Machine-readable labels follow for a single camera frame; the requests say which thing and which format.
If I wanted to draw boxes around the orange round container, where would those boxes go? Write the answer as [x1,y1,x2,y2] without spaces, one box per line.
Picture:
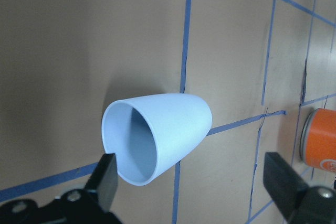
[300,108,335,173]

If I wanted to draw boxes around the light blue plastic cup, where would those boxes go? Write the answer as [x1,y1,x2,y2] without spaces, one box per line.
[101,93,212,186]

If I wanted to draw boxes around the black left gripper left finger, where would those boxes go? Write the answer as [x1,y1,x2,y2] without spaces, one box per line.
[1,154,121,223]

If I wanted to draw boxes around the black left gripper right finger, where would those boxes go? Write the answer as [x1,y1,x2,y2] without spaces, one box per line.
[263,152,335,223]

